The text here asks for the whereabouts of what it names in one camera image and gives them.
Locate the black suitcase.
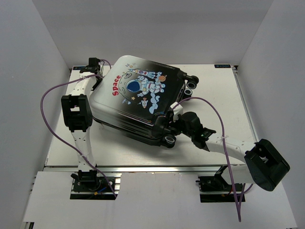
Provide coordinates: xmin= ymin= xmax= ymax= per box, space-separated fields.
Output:
xmin=89 ymin=55 xmax=199 ymax=148

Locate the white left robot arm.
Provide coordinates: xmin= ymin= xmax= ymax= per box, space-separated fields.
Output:
xmin=61 ymin=58 xmax=102 ymax=172

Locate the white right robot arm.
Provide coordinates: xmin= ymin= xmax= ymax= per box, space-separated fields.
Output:
xmin=172 ymin=112 xmax=290 ymax=191

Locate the blue label sticker left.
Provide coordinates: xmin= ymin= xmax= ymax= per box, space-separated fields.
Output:
xmin=73 ymin=66 xmax=84 ymax=71

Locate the blue label sticker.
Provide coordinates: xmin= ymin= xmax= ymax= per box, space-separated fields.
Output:
xmin=214 ymin=64 xmax=231 ymax=68
xmin=73 ymin=66 xmax=84 ymax=71

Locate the blue label sticker right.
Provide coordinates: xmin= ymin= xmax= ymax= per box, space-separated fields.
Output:
xmin=214 ymin=64 xmax=231 ymax=68

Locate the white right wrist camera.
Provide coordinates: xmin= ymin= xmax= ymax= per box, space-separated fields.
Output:
xmin=170 ymin=102 xmax=183 ymax=122

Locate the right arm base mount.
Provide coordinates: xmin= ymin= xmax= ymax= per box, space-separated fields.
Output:
xmin=196 ymin=166 xmax=235 ymax=203

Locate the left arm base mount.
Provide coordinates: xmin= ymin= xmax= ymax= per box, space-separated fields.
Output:
xmin=70 ymin=170 xmax=116 ymax=200

